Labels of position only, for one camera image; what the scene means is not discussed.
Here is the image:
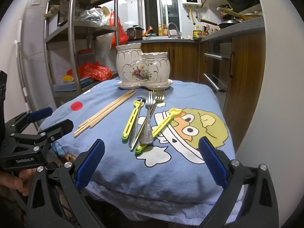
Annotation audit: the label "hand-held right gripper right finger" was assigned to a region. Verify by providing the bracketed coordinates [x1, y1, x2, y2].
[198, 137, 279, 228]

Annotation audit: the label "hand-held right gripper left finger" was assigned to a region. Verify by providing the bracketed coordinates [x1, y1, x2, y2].
[26, 138, 105, 228]

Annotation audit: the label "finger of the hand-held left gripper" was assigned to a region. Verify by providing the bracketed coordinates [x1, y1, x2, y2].
[4, 107, 53, 133]
[11, 119, 74, 149]

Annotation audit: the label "gold metal fork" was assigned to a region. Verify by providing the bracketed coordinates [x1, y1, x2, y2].
[130, 89, 165, 152]

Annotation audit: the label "floral ceramic utensil holder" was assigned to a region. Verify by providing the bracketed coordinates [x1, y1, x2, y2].
[116, 43, 171, 84]

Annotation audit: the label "person's left hand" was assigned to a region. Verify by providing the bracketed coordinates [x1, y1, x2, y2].
[0, 169, 36, 196]

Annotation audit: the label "white refrigerator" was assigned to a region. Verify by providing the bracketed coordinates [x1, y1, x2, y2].
[13, 5, 61, 136]

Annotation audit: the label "silver metal spoon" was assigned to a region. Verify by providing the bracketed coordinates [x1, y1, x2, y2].
[129, 97, 146, 147]

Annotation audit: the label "yellow plastic fork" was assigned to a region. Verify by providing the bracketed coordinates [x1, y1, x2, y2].
[122, 100, 141, 141]

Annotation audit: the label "yellow plastic spoon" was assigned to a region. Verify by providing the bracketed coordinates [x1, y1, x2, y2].
[135, 108, 182, 154]

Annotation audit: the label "silver metal fork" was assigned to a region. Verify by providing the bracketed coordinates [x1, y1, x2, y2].
[139, 91, 154, 145]

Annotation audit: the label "crumpled red plastic bag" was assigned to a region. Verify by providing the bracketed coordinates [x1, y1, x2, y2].
[67, 61, 112, 82]

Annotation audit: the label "blue cartoon printed blanket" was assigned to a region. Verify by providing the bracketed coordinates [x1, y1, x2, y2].
[38, 78, 238, 221]

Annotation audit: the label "metal shelf rack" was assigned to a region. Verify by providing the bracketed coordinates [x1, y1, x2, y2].
[44, 0, 119, 105]

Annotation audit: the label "white ceramic tray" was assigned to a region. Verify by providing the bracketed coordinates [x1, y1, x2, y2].
[117, 78, 173, 90]

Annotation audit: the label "wooden base cabinets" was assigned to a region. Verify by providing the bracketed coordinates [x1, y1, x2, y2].
[140, 30, 266, 152]

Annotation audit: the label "built-in oven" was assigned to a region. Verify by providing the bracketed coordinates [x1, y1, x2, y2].
[203, 40, 235, 93]

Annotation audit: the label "clear plastic bag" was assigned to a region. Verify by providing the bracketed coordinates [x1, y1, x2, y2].
[78, 7, 108, 27]

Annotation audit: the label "hanging red plastic bag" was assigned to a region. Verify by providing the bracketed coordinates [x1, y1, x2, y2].
[110, 11, 129, 49]

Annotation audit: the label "dark rice cooker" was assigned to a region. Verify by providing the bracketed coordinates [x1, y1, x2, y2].
[125, 25, 144, 41]

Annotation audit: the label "grey kitchen countertop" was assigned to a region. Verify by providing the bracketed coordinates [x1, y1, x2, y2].
[142, 17, 265, 44]

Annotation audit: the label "black wok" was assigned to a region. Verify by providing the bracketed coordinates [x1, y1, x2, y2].
[200, 18, 239, 29]

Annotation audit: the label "chrome sink faucet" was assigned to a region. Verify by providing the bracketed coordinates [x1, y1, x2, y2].
[167, 22, 181, 39]

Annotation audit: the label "metal cooking pot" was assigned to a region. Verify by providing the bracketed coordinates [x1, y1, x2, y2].
[242, 13, 264, 21]

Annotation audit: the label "kitchen window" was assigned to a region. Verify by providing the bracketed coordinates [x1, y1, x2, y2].
[140, 0, 182, 33]

